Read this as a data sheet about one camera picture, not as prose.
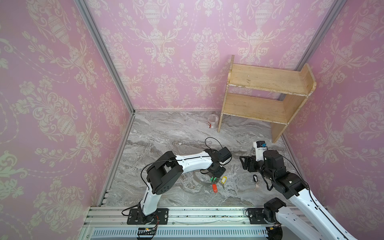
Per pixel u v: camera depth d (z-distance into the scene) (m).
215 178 0.84
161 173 0.50
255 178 0.86
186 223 0.73
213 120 1.13
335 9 0.69
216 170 0.74
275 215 0.63
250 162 0.66
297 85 0.75
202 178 0.87
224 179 0.86
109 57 0.89
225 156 0.71
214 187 0.83
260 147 0.66
